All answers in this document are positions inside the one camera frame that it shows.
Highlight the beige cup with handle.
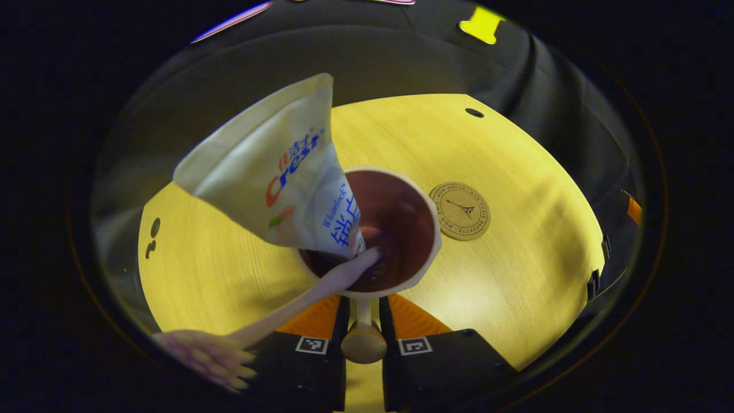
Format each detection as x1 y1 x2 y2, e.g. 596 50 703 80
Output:
292 165 443 365

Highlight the white toothpaste tube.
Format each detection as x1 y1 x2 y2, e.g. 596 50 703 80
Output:
173 73 368 259

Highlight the black backdrop cloth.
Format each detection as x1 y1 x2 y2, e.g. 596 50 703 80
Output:
92 0 646 322

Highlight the white toothbrush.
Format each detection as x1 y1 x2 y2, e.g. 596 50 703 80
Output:
154 247 384 393

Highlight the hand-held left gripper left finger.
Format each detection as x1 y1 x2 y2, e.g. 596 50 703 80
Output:
247 294 352 412

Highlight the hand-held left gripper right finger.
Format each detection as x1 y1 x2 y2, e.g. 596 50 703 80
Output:
377 294 518 412

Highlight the round cork coaster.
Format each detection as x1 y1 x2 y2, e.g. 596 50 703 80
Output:
428 182 491 241

